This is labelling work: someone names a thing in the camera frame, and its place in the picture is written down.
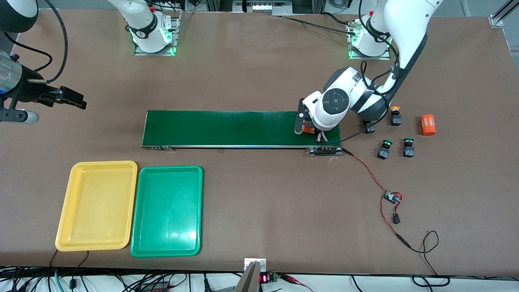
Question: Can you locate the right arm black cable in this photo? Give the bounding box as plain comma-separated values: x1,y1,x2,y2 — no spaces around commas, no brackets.
0,0,69,84

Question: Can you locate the grey metal post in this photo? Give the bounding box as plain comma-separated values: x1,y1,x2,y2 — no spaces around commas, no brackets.
234,261,261,292

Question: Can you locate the green plastic tray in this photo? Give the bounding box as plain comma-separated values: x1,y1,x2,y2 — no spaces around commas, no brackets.
130,165,204,258

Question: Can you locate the black table cable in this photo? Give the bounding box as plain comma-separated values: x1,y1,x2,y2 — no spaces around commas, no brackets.
272,11,357,37

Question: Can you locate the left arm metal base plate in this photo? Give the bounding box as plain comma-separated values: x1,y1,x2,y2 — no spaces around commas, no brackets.
347,18,392,60

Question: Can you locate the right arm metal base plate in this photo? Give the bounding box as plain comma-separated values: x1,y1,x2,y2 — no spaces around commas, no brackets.
134,11,181,56

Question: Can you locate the green conveyor belt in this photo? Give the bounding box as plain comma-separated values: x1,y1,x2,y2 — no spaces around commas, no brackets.
141,109,343,157

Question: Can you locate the aluminium frame profile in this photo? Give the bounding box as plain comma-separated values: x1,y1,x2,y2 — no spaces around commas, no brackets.
489,0,519,28

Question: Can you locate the metal equipment rack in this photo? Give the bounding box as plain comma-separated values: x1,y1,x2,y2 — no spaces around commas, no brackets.
205,0,325,16

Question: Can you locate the black cable with ferrite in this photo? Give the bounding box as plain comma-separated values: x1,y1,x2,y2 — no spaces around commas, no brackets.
70,251,90,289

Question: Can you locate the yellow plastic tray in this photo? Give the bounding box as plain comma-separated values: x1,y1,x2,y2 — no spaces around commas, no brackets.
55,161,138,252

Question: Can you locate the red black clip lead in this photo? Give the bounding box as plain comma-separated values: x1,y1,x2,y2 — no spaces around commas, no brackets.
280,274,313,292

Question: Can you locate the red black motor cable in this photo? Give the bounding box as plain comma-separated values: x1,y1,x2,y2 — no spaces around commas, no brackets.
341,148,388,193

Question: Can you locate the silver mounting plate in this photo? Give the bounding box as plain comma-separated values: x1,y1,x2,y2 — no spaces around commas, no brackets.
244,258,267,273

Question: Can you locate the red black power cable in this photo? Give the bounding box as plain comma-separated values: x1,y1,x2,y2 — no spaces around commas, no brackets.
380,197,450,288

